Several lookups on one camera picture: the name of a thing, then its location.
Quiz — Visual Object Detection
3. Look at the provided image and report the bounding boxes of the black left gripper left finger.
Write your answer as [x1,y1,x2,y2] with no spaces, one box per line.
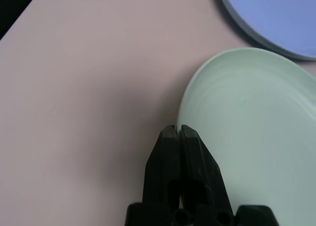
[142,125,182,205]

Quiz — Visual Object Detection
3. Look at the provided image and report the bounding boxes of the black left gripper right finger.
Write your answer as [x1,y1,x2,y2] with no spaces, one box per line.
[178,124,234,216]

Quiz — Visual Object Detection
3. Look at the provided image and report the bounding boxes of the green plate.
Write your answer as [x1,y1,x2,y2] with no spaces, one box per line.
[177,47,316,226]

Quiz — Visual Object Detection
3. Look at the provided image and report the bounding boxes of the blue plate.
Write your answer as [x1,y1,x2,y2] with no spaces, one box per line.
[217,0,316,61]

